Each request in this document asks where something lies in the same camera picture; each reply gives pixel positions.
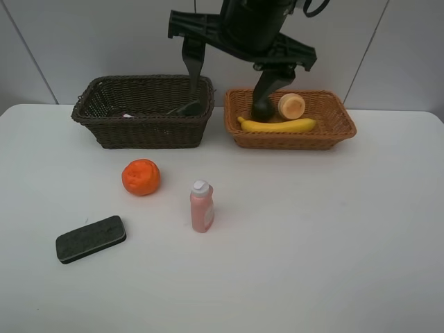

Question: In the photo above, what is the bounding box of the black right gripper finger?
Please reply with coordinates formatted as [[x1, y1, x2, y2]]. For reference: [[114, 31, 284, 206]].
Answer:
[[252, 65, 296, 110]]

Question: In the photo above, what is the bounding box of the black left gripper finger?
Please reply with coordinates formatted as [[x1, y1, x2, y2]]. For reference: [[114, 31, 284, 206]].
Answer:
[[182, 37, 205, 94]]

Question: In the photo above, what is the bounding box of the orange tangerine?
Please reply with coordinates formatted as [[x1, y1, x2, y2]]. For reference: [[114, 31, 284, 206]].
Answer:
[[121, 159, 161, 196]]

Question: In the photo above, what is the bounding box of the dark mangosteen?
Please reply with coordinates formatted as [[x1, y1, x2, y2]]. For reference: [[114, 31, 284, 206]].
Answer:
[[250, 99, 275, 123]]

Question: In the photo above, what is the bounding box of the orange wicker basket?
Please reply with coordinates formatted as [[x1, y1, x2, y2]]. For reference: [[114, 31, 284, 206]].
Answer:
[[224, 88, 357, 150]]

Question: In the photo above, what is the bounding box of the orange red peach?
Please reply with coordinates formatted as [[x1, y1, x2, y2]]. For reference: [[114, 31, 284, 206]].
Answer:
[[277, 93, 306, 121]]

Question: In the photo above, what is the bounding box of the pink bottle white cap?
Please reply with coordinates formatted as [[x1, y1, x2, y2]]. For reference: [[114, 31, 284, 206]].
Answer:
[[190, 180, 214, 233]]

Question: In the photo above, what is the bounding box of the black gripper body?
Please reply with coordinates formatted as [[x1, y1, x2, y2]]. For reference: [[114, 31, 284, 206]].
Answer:
[[168, 1, 317, 71]]

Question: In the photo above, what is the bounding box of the black whiteboard eraser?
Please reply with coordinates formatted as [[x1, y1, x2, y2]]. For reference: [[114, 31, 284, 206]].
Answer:
[[55, 215, 126, 264]]

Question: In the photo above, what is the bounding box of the dark brown wicker basket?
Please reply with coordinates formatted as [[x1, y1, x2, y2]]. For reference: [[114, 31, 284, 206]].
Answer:
[[71, 74, 214, 149]]

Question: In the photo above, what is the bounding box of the yellow banana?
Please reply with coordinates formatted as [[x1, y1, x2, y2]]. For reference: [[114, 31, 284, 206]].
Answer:
[[237, 117, 316, 133]]

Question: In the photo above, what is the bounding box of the dark green bottle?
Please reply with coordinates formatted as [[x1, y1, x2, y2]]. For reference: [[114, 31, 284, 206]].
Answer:
[[167, 100, 204, 117]]

